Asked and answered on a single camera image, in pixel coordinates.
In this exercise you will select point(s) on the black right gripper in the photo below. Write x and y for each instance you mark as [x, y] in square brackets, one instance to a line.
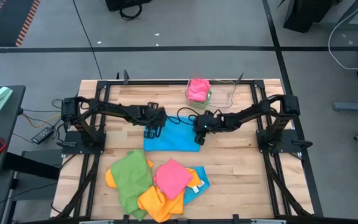
[207, 123]

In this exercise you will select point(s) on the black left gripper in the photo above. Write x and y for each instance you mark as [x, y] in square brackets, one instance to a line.
[154, 117]

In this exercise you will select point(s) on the blue microfiber towel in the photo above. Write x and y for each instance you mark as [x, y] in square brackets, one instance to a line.
[202, 177]
[176, 138]

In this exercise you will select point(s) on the green microfiber towel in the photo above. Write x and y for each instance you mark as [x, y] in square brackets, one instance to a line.
[132, 180]
[208, 99]

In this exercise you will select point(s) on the pink microfiber towel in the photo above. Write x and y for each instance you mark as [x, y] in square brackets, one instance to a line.
[172, 179]
[197, 88]

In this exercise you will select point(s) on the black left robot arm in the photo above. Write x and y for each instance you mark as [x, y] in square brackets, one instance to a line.
[104, 109]

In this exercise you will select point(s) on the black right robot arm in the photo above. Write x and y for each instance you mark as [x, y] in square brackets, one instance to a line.
[253, 113]

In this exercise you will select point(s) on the orange microfiber towel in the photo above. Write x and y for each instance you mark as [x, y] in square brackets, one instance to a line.
[110, 179]
[160, 207]

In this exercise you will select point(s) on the clear plastic bin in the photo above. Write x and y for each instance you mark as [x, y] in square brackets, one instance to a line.
[225, 93]

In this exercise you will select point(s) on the black controller box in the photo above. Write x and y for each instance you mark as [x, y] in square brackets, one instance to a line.
[42, 135]

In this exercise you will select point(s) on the black floor box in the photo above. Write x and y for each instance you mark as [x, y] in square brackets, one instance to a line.
[126, 3]

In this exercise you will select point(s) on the dark grey desk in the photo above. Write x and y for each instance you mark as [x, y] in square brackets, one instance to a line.
[2, 124]

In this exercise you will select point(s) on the grey desk foot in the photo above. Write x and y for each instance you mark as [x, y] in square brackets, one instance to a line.
[353, 106]

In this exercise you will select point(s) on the black cabinet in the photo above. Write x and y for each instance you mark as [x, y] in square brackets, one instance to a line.
[306, 12]

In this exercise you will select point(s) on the black orange striped floor mat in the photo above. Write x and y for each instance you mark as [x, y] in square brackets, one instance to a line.
[8, 21]

